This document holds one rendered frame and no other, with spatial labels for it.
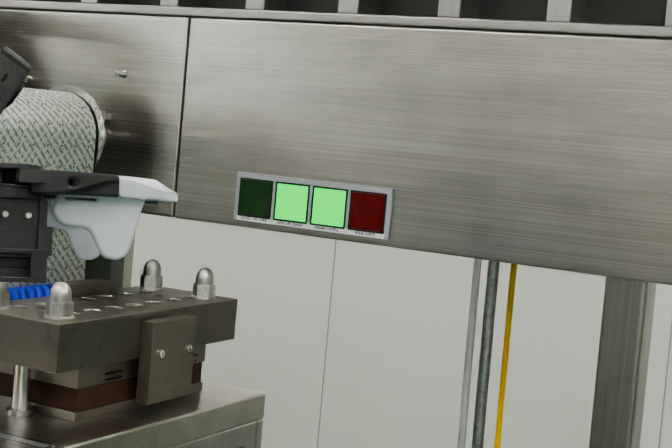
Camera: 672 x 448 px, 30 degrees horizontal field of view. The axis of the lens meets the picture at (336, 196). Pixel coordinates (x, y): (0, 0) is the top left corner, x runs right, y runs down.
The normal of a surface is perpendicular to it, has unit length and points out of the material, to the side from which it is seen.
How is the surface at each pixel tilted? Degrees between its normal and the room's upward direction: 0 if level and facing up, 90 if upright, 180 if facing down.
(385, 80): 90
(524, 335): 90
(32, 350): 90
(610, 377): 90
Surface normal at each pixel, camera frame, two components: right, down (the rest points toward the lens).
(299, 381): -0.47, 0.00
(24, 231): 0.49, -0.05
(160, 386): 0.88, 0.11
